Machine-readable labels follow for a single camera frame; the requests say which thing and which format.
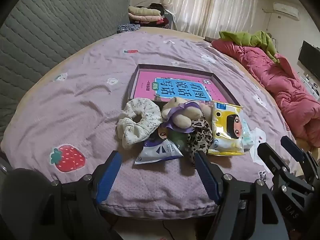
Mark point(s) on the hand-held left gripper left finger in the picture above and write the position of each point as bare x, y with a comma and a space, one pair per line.
110, 175

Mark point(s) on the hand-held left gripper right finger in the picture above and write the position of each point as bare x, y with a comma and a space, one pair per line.
207, 177

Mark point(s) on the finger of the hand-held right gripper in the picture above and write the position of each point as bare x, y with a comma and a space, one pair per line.
268, 155
292, 147

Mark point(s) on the pale green tissue pack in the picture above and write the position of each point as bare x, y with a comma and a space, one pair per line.
247, 137

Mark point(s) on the leopard print scrunchie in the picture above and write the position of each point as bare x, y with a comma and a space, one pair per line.
200, 135

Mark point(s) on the green round puff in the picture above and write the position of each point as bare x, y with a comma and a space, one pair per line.
177, 140

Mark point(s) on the yellow cartoon wipes packet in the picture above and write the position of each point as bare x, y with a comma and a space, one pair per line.
227, 130

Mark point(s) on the white and blue packet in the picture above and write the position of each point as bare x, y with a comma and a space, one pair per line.
160, 153

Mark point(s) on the plush bear with purple dress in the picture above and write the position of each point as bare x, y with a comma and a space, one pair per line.
180, 120

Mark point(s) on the white floral scrunchie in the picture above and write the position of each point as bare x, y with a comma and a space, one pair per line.
140, 107

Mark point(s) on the grey shallow box tray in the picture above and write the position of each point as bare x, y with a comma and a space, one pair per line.
175, 67

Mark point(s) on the pink quilt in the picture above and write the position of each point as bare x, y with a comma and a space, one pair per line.
287, 92

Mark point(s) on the black television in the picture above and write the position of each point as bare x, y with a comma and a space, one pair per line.
308, 56

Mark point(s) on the green garment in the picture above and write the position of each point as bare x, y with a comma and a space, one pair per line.
240, 38

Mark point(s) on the white air conditioner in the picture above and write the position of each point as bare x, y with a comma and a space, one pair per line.
286, 10

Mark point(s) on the blue patterned cloth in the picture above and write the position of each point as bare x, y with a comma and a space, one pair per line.
127, 27

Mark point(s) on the grey quilted headboard cover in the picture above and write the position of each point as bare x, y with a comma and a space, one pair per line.
50, 30

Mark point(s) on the white curtain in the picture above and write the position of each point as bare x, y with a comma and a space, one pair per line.
212, 5

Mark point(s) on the pink folded garment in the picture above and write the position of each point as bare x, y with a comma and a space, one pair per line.
146, 18

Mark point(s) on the dark red garment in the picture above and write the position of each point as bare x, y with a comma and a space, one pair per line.
163, 21

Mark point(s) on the grey-blue chair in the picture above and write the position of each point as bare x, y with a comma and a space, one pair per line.
171, 17

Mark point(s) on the black garment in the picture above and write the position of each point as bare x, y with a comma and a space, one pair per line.
156, 5

